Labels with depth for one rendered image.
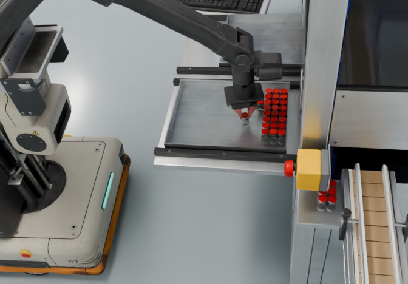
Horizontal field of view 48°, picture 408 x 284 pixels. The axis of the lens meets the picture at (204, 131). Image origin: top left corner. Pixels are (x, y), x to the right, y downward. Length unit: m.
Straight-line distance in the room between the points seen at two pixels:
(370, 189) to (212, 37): 0.52
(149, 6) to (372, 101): 0.52
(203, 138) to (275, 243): 0.92
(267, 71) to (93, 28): 2.36
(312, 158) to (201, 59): 0.64
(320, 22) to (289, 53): 0.70
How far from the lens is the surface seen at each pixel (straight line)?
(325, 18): 0.87
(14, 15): 1.14
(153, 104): 2.70
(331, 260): 1.67
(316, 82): 0.98
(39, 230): 2.05
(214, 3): 1.91
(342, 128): 1.08
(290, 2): 3.36
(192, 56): 1.59
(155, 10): 1.04
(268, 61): 1.15
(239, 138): 1.32
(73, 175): 2.15
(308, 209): 1.19
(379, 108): 1.04
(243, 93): 1.21
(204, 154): 1.27
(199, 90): 1.46
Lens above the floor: 1.90
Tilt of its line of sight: 49 degrees down
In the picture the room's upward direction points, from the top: 10 degrees counter-clockwise
